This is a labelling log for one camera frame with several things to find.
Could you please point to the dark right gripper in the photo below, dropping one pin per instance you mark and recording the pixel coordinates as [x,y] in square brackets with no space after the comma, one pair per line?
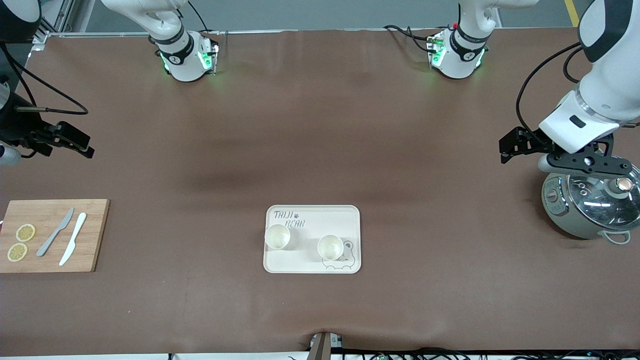
[15,125]

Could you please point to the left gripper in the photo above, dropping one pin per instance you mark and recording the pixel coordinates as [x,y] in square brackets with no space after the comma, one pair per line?
[533,139]

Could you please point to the white paper cup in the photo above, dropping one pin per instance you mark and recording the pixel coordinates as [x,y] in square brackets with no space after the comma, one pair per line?
[330,247]
[277,236]

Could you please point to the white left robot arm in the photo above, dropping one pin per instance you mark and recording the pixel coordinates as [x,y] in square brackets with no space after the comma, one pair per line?
[607,60]

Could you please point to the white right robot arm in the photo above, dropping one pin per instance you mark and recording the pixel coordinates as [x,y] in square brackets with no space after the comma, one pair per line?
[182,55]

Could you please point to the grey-green electric pot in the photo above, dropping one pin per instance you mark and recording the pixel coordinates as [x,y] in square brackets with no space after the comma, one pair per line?
[565,215]

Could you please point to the grey plastic knife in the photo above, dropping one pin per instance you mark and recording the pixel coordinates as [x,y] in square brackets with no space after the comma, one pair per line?
[55,233]

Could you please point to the lemon slice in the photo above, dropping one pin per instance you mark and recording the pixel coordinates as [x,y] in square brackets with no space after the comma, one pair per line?
[25,232]
[17,252]

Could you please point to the white plastic knife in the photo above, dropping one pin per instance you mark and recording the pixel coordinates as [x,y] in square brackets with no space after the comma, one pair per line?
[74,237]

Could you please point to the bamboo cutting board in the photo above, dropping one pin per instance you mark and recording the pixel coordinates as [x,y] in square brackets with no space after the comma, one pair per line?
[90,235]

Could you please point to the glass pot lid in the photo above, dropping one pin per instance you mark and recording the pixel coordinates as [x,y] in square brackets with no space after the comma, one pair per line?
[600,202]

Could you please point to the cream bear print tray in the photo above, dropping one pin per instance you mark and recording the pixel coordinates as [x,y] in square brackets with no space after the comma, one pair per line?
[312,265]

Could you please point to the aluminium frame post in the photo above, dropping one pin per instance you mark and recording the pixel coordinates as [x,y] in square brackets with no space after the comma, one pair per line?
[52,22]

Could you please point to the metal table edge bracket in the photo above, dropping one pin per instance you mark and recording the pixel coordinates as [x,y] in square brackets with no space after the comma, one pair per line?
[324,345]

